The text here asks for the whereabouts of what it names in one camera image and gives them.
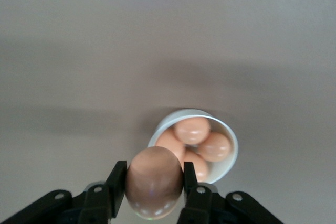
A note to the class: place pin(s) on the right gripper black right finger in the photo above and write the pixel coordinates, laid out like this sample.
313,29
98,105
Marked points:
202,205

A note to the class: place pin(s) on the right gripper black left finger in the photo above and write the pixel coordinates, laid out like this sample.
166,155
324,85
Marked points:
99,203

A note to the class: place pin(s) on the brown egg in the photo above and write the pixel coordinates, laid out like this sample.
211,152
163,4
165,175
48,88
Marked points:
169,141
155,182
193,130
198,167
216,146

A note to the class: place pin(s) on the white round bowl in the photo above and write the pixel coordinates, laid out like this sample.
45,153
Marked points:
225,171

